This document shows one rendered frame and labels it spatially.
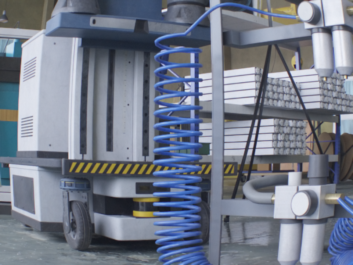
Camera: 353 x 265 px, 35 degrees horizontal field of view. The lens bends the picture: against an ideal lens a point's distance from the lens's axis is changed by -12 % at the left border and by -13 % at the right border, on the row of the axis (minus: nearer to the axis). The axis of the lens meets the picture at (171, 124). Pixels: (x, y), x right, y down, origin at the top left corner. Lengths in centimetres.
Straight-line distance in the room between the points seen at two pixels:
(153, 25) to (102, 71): 30
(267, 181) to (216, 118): 18
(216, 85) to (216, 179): 19
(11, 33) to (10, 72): 35
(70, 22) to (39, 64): 38
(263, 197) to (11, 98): 425
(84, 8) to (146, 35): 28
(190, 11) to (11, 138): 311
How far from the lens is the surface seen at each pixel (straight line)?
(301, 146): 671
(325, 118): 769
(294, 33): 121
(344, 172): 853
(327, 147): 839
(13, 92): 522
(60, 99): 244
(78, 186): 203
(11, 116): 374
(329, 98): 696
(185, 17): 232
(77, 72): 231
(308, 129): 1203
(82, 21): 212
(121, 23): 218
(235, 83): 656
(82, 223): 200
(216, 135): 127
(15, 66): 520
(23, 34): 524
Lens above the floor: 31
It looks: 4 degrees up
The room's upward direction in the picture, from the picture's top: straight up
